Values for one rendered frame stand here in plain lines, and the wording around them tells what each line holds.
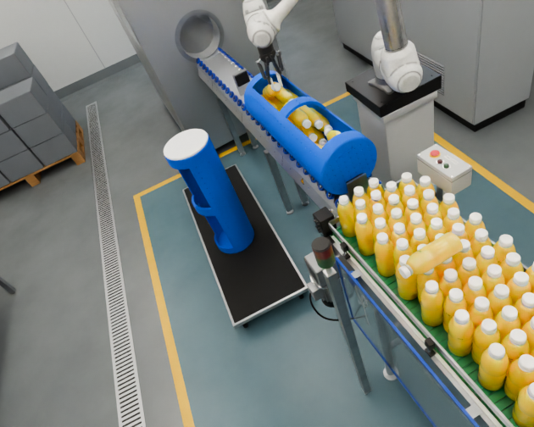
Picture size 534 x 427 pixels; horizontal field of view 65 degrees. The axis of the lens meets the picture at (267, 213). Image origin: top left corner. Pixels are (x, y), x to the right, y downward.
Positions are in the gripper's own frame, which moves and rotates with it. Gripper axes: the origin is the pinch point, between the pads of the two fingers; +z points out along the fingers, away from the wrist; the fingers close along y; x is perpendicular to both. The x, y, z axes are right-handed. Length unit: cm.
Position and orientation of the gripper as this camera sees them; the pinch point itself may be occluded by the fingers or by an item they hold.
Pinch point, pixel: (275, 81)
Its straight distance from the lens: 222.3
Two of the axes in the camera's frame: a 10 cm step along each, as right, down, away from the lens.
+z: 2.8, 6.7, 6.9
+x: 4.2, 5.6, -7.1
